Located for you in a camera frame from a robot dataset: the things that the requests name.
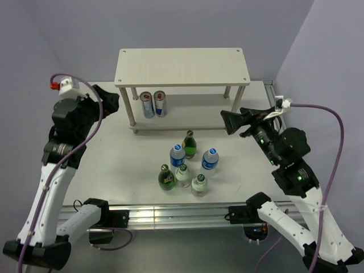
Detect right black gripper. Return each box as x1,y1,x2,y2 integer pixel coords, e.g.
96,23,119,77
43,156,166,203
220,105,280,164

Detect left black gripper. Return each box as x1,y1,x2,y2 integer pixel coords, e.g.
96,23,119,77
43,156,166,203
74,84,119,139

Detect Pocari Sweat bottle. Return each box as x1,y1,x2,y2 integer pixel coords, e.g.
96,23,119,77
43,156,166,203
169,144,185,173
201,148,220,178

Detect green glass bottle front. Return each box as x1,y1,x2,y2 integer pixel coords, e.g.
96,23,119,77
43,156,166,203
158,164,175,191

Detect green glass bottle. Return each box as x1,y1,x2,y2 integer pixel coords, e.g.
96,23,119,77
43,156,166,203
182,130,197,159
158,164,175,191

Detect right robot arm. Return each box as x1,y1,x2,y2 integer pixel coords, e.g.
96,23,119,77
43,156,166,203
221,107,363,272

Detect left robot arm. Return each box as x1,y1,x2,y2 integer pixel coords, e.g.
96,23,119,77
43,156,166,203
3,85,119,272

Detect white two-tier shelf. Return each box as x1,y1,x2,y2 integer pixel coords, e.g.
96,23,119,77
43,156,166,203
114,48,251,133

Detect silver blue can left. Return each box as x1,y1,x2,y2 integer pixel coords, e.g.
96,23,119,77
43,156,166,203
140,92,155,118

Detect green glass bottle rear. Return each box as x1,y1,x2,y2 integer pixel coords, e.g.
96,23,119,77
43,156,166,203
182,130,197,159

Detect blue silver Red Bull can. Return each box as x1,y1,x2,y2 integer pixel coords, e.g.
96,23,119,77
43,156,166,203
154,90,167,117

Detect clear glass bottle right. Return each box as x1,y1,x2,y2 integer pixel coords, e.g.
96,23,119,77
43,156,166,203
191,174,208,197

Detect clear glass bottle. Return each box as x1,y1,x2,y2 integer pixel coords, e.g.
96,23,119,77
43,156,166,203
175,164,192,188
191,174,208,197

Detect clear glass bottle middle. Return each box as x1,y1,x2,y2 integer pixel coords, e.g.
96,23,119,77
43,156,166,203
175,164,192,188

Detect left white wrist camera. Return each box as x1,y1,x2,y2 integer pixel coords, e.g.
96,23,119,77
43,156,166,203
50,76,83,100

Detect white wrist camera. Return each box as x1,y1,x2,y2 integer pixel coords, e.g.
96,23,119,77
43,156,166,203
50,76,83,100
263,96,292,121

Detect aluminium right side rail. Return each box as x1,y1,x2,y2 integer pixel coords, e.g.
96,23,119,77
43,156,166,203
263,81,286,133

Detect aluminium rail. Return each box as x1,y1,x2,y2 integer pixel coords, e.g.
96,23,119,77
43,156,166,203
58,200,309,231
263,81,286,133

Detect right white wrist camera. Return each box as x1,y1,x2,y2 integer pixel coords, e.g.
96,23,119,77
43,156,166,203
263,96,292,121

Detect aluminium front rail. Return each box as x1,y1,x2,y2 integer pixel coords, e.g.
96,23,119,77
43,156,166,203
58,200,309,231

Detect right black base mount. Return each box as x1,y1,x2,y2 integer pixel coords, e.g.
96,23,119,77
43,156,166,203
224,205,268,240

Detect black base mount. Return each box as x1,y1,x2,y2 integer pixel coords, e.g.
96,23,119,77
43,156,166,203
224,205,268,240
89,210,129,245

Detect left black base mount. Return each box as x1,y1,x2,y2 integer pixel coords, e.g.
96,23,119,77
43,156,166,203
89,210,129,245

